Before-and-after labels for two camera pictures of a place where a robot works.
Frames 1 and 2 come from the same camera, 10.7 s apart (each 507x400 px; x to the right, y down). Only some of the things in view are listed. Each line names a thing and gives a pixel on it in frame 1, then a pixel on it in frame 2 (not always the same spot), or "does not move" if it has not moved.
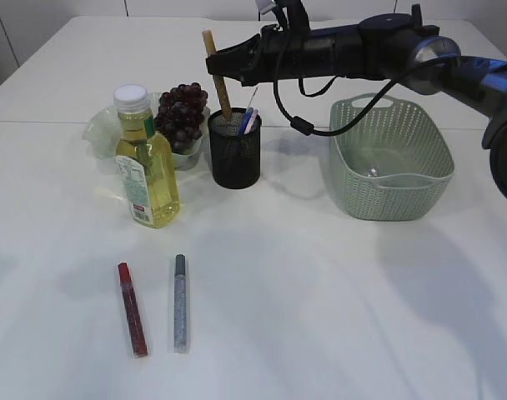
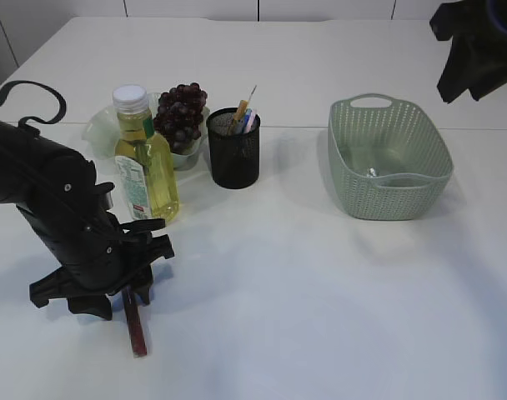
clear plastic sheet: (373, 171) does not move
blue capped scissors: (246, 121) does not move
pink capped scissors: (251, 122) does not move
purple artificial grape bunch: (181, 115) does not move
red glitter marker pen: (133, 313) does not move
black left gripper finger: (241, 62) → (455, 78)
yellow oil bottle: (144, 159) does not move
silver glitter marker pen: (180, 305) → (249, 124)
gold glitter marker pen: (218, 80) → (241, 109)
